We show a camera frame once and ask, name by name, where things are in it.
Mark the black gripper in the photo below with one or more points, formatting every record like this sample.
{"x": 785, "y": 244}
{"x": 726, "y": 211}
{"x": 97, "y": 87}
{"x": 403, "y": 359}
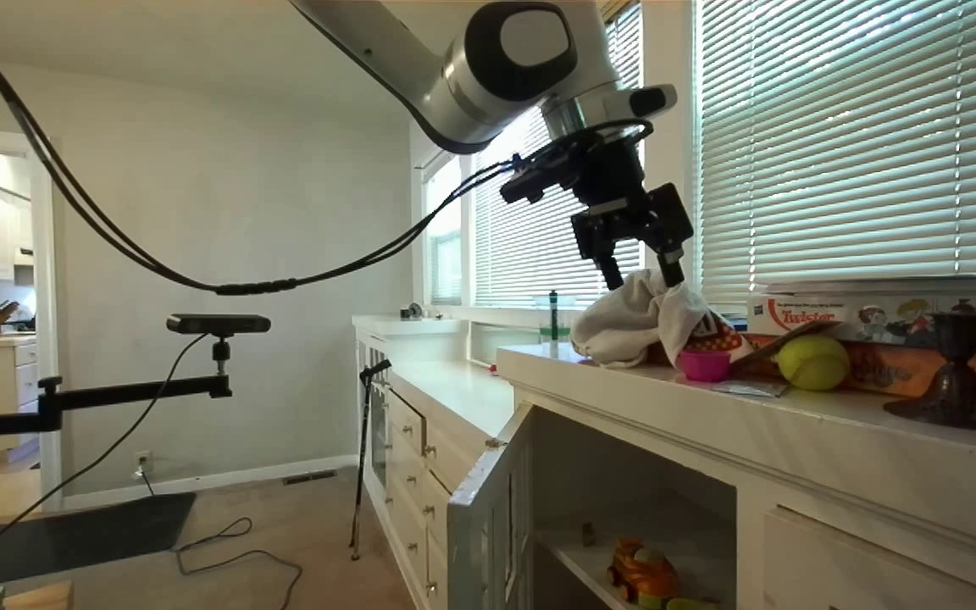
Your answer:
{"x": 627, "y": 209}

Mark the small pink bowl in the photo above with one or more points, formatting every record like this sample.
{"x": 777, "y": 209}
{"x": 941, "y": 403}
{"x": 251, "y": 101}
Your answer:
{"x": 701, "y": 363}

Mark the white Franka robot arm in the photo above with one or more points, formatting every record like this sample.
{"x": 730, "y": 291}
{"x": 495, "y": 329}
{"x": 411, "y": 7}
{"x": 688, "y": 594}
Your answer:
{"x": 489, "y": 69}

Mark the white printed cardboard box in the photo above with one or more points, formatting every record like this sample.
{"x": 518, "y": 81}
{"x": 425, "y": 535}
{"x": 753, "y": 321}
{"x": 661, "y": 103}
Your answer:
{"x": 847, "y": 308}

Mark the white towel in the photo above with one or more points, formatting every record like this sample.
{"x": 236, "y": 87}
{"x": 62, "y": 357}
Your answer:
{"x": 634, "y": 315}

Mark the narrow white window blinds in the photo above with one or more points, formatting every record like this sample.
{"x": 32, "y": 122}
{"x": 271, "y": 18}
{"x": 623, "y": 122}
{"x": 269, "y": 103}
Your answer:
{"x": 533, "y": 241}

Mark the small white card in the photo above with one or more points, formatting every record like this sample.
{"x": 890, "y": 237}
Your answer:
{"x": 753, "y": 388}

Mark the yellow-green round fruit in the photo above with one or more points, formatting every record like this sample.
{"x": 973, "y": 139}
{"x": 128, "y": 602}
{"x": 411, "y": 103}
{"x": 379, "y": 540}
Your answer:
{"x": 811, "y": 363}

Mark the low white drawer cabinet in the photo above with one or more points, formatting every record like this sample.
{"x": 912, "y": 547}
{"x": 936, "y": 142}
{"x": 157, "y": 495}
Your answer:
{"x": 440, "y": 392}

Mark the small dark countertop object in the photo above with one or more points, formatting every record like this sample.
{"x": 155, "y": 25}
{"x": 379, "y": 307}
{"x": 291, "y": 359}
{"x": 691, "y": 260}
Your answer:
{"x": 411, "y": 308}

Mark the wide white window blinds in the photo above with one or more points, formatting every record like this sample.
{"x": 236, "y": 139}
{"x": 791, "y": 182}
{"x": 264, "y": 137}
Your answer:
{"x": 861, "y": 137}

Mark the tall white cabinet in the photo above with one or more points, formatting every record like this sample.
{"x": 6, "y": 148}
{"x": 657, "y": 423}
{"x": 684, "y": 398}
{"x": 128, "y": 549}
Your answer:
{"x": 829, "y": 452}

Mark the orange flat bag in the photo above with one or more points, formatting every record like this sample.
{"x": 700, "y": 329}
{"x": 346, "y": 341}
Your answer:
{"x": 883, "y": 373}

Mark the white glass-paned cabinet door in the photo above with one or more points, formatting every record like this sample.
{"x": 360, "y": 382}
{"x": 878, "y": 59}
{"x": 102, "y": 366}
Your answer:
{"x": 489, "y": 519}

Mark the orange toy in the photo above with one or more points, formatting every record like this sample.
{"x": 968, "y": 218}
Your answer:
{"x": 640, "y": 572}

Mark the thin black tripod stick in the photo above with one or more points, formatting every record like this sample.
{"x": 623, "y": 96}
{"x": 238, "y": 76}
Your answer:
{"x": 364, "y": 452}

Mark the dark metal goblet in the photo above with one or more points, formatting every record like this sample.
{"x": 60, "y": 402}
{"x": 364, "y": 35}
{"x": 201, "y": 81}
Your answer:
{"x": 952, "y": 373}

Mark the black floor mat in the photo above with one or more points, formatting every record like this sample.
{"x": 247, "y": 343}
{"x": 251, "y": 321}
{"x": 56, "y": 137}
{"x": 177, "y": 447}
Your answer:
{"x": 70, "y": 535}

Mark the wooden table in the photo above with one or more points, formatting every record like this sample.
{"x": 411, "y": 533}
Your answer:
{"x": 39, "y": 594}

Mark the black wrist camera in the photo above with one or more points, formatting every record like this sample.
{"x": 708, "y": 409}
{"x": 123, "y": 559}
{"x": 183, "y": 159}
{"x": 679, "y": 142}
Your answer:
{"x": 541, "y": 173}

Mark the black stereo camera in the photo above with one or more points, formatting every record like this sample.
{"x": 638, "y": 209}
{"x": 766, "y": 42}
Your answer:
{"x": 218, "y": 324}

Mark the white wall outlet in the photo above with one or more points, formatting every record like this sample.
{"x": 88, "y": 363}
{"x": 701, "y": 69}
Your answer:
{"x": 143, "y": 465}

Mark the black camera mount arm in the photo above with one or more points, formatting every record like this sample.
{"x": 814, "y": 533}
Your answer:
{"x": 115, "y": 398}

